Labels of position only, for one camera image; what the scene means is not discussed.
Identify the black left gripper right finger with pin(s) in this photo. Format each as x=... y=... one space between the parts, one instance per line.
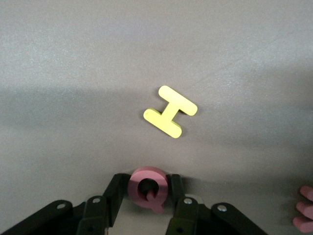
x=188 y=215

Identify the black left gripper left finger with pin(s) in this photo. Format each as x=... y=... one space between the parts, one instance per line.
x=97 y=215

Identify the pink capital letter Q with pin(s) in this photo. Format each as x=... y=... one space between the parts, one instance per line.
x=149 y=172

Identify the yellow capital letter H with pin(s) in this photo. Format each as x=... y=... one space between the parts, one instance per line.
x=171 y=111

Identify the red small letter w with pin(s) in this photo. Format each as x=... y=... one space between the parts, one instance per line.
x=305 y=208

